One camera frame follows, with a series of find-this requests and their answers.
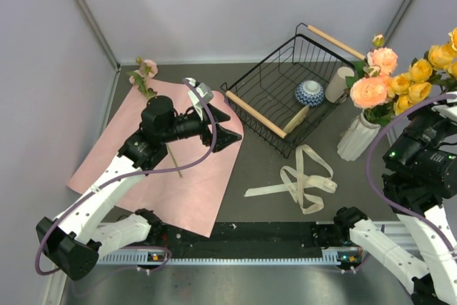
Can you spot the aluminium corner post left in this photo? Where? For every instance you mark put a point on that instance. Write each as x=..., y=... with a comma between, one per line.
x=95, y=29

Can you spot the black wire basket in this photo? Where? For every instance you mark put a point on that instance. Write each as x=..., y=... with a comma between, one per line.
x=270, y=85

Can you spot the wooden spatula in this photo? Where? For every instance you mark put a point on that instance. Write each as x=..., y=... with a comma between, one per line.
x=296, y=120

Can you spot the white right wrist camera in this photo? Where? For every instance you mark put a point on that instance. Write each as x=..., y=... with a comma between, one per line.
x=446, y=109

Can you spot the far wooden basket handle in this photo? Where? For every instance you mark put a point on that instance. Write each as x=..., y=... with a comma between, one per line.
x=336, y=42

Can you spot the purple pink wrapping paper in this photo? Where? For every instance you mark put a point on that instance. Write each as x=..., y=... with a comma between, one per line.
x=191, y=202

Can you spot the aluminium front rail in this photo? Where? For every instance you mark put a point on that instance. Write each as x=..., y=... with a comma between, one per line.
x=126, y=242

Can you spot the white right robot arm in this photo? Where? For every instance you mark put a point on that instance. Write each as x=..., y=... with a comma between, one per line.
x=420, y=176

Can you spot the white ribbed vase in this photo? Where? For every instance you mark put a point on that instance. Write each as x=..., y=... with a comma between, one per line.
x=357, y=138

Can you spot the yellow flower stem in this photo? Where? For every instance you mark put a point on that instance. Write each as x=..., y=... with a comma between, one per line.
x=437, y=67

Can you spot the cream ribbon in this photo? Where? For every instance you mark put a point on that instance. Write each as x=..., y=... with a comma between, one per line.
x=296, y=182

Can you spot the double pink rose stem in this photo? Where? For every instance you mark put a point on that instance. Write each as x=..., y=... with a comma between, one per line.
x=372, y=94

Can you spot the blue white patterned bowl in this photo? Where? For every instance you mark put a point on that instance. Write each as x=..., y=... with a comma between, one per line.
x=309, y=93

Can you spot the single pink rose stem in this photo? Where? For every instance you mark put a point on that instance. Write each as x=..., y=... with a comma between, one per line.
x=379, y=61

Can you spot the wooden basket handle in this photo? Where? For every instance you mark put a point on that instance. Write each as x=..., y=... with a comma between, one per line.
x=255, y=114
x=336, y=42

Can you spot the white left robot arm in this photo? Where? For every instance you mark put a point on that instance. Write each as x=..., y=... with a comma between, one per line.
x=136, y=159

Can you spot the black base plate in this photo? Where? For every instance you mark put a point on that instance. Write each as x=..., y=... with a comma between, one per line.
x=251, y=240

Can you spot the near wooden basket handle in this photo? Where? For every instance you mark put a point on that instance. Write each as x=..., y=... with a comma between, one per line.
x=255, y=114

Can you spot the small pink flower stem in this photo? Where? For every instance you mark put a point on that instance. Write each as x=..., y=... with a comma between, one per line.
x=140, y=77

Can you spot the beige cylindrical cup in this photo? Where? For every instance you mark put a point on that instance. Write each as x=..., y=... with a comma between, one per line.
x=336, y=88

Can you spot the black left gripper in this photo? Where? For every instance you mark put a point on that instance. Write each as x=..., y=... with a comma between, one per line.
x=225, y=136

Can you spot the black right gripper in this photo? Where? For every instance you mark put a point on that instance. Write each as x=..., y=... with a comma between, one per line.
x=448, y=127

